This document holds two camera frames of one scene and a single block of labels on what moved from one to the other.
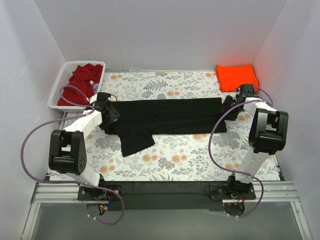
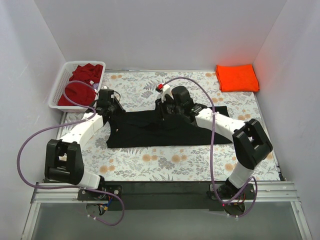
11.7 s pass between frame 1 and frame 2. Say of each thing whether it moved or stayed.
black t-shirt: moved
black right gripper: moved
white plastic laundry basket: stayed
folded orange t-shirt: stayed
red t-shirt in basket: stayed
